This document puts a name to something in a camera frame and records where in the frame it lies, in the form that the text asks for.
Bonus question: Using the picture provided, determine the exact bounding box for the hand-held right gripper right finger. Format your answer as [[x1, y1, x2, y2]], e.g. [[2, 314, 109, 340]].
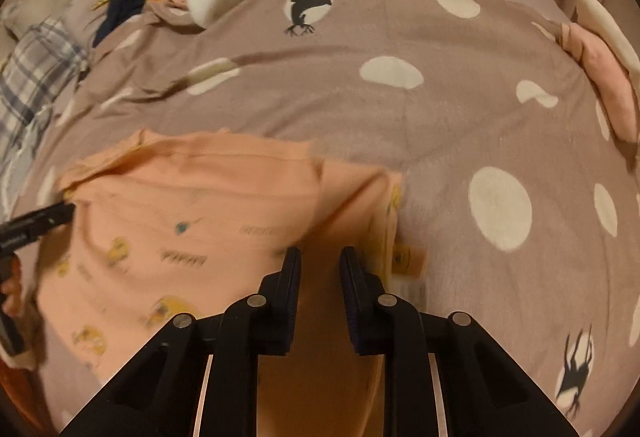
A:
[[340, 246, 581, 437]]

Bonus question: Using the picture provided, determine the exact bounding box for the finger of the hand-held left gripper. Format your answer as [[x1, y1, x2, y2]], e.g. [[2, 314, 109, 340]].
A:
[[0, 201, 76, 253]]

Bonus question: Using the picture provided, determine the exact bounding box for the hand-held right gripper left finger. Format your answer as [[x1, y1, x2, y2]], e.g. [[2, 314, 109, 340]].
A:
[[60, 247, 303, 437]]

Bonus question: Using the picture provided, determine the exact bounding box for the pink cartoon print shirt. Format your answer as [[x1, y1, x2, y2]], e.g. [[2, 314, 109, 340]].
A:
[[35, 128, 430, 437]]

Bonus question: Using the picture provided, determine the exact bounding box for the person's left hand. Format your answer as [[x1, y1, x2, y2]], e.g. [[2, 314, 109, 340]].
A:
[[0, 262, 26, 318]]

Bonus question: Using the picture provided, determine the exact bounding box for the grey-blue garment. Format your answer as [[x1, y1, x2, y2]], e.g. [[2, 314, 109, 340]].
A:
[[0, 117, 42, 199]]

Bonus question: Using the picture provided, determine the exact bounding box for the grey plaid pillow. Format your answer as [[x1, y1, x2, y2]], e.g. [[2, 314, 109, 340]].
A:
[[0, 17, 94, 154]]

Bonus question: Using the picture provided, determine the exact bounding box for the mauve spotted deer print duvet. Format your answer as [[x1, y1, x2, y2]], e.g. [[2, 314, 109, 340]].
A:
[[10, 0, 640, 437]]

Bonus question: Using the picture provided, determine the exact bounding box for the pink folded cloth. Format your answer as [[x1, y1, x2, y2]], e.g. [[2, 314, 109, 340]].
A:
[[560, 22, 640, 144]]

